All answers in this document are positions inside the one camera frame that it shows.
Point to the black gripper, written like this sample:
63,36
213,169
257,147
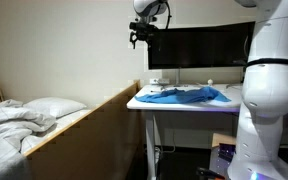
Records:
147,32

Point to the blue shirt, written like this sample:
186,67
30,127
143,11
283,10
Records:
184,96

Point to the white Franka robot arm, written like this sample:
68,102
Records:
267,100

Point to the small white round object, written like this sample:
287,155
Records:
210,82

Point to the white power strip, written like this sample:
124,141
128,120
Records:
159,81

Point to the black wide monitor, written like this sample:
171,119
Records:
200,46

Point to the white desk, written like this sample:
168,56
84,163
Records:
184,107

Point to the white pillow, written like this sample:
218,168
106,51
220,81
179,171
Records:
55,106

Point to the brown cardboard box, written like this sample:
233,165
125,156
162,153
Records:
222,138

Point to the purple lit device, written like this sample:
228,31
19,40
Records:
227,152

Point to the white checked duvet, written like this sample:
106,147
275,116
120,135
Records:
7,130

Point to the wooden bed frame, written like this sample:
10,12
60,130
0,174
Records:
94,143

